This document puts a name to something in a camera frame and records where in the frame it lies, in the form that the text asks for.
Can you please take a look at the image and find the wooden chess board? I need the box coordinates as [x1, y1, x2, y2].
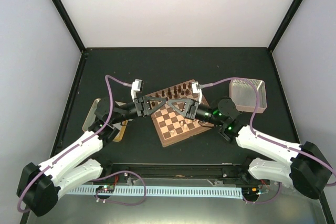
[148, 79, 214, 147]

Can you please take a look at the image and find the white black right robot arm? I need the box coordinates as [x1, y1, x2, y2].
[167, 98, 332, 199]

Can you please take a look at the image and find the light chess pieces pile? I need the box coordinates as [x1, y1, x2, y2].
[167, 120, 196, 135]

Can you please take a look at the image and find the metal tray yellow rim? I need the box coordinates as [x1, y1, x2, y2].
[82, 98, 127, 143]

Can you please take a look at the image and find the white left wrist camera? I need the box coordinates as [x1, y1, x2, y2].
[131, 79, 144, 100]

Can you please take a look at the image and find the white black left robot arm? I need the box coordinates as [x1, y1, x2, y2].
[16, 96, 166, 217]

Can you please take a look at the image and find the black mounting rail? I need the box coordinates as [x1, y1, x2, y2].
[101, 163, 261, 185]

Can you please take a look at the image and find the pink plastic bin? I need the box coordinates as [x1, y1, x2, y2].
[229, 79, 267, 114]

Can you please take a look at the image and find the dark chess pieces row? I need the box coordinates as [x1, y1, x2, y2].
[151, 81, 199, 100]

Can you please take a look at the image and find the light blue slotted cable duct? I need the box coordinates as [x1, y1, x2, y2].
[68, 185, 243, 199]

